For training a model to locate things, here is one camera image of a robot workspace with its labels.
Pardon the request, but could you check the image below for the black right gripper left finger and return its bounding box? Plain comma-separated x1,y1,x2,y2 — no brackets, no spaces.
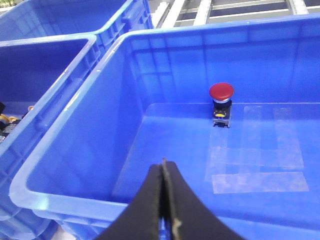
96,164,163,240

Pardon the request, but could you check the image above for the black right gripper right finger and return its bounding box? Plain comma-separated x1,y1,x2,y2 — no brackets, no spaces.
162,158,243,240

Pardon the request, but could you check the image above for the red mushroom push button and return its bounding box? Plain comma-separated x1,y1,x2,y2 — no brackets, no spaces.
209,82,235,128

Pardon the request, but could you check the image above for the right blue plastic bin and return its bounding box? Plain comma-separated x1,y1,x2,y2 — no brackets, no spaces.
9,13,320,240

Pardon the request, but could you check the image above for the blue plastic bin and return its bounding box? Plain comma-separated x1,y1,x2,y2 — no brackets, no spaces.
0,34,102,240
9,13,320,240

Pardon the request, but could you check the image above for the left blue plastic bin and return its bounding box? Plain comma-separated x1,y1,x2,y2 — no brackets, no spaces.
0,34,102,240

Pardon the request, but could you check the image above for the far left blue bin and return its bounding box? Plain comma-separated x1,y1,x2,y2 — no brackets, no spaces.
0,0,154,44

